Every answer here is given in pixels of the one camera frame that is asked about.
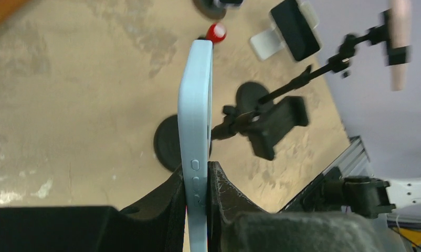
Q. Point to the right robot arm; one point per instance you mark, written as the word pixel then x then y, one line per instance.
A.
pixel 367 196

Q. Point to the light blue case phone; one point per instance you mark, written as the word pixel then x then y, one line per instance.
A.
pixel 194 112

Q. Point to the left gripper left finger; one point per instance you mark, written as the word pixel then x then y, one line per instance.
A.
pixel 156 222

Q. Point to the silver phone stand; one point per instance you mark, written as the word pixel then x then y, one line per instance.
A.
pixel 268 42

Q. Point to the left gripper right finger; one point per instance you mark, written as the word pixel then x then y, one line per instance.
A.
pixel 236 223

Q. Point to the pink case phone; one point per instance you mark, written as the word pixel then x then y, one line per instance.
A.
pixel 399 25

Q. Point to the black phone stand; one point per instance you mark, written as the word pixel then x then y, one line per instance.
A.
pixel 264 126
pixel 253 97

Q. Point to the black base frame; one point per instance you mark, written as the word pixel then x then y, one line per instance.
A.
pixel 354 161

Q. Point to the black phone on silver stand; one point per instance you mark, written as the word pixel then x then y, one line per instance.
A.
pixel 296 23

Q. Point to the red black stamp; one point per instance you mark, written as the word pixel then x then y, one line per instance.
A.
pixel 216 33

